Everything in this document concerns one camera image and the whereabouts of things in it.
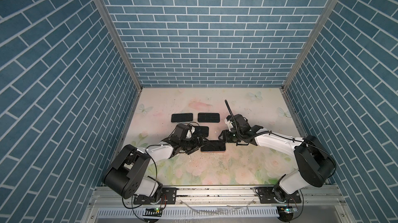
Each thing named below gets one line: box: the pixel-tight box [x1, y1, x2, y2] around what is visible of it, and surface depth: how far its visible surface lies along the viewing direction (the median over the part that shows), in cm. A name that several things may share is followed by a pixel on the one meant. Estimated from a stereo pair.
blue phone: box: [171, 113, 194, 123], surface depth 107 cm
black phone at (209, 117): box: [197, 112, 221, 123], surface depth 107 cm
